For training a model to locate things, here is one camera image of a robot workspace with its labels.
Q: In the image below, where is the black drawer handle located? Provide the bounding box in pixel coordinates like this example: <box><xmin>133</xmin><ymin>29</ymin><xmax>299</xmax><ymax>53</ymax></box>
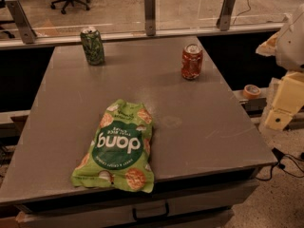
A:
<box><xmin>132</xmin><ymin>202</ymin><xmax>170</xmax><ymax>222</ymax></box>

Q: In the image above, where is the orange tape roll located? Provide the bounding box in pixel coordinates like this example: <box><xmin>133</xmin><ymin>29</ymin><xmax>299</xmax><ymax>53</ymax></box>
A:
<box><xmin>243</xmin><ymin>85</ymin><xmax>261</xmax><ymax>100</ymax></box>

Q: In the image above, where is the left metal glass bracket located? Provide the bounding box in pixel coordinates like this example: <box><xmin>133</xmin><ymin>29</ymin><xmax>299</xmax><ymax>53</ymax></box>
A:
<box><xmin>6</xmin><ymin>0</ymin><xmax>37</xmax><ymax>44</ymax></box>

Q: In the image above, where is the metal glass bracket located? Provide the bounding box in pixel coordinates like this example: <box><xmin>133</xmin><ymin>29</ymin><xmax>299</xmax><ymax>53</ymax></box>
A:
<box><xmin>6</xmin><ymin>0</ymin><xmax>37</xmax><ymax>44</ymax></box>
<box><xmin>144</xmin><ymin>0</ymin><xmax>156</xmax><ymax>36</ymax></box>
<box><xmin>217</xmin><ymin>0</ymin><xmax>236</xmax><ymax>31</ymax></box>

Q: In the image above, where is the middle metal glass bracket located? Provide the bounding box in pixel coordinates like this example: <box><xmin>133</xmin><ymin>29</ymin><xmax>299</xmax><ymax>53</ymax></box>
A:
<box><xmin>144</xmin><ymin>0</ymin><xmax>156</xmax><ymax>36</ymax></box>

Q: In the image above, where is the right metal glass bracket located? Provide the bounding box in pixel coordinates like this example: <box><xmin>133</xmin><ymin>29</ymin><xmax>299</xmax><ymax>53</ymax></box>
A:
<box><xmin>217</xmin><ymin>0</ymin><xmax>236</xmax><ymax>31</ymax></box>

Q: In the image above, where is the glass barrier panel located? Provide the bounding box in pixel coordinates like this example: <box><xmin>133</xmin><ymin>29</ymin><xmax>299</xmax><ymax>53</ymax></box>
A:
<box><xmin>0</xmin><ymin>0</ymin><xmax>304</xmax><ymax>40</ymax></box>

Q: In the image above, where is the green soda can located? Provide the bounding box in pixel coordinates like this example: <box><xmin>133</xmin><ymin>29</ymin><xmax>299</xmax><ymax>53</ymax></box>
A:
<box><xmin>80</xmin><ymin>27</ymin><xmax>105</xmax><ymax>66</ymax></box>

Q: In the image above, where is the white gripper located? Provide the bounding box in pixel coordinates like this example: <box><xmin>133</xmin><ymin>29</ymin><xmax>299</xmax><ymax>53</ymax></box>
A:
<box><xmin>256</xmin><ymin>4</ymin><xmax>304</xmax><ymax>130</ymax></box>

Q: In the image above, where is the black floor cable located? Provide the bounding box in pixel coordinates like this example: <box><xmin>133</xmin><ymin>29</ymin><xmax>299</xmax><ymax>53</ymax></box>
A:
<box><xmin>255</xmin><ymin>147</ymin><xmax>304</xmax><ymax>181</ymax></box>

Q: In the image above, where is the red coke can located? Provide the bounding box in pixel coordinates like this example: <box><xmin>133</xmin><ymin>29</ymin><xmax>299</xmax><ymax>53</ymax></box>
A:
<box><xmin>181</xmin><ymin>44</ymin><xmax>203</xmax><ymax>80</ymax></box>

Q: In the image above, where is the green dang chips bag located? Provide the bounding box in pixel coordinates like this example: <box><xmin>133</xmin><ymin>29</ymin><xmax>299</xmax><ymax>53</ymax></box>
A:
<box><xmin>71</xmin><ymin>100</ymin><xmax>154</xmax><ymax>193</ymax></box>

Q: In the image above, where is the grey table drawer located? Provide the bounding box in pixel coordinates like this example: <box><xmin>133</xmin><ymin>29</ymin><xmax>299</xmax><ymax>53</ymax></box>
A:
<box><xmin>16</xmin><ymin>179</ymin><xmax>258</xmax><ymax>228</ymax></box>

